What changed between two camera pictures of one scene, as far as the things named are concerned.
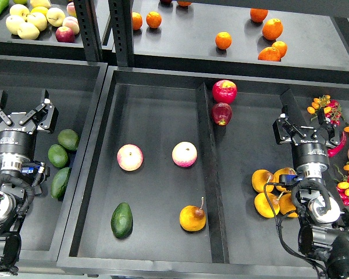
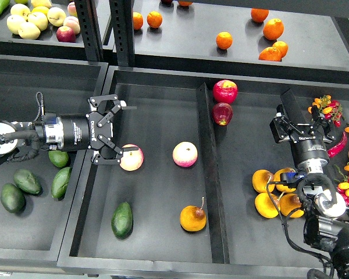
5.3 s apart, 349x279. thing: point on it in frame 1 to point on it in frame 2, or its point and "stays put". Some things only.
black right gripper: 309,145 stays put
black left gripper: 15,141 to 92,131
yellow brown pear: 192,218 stays put
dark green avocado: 122,221 stays put
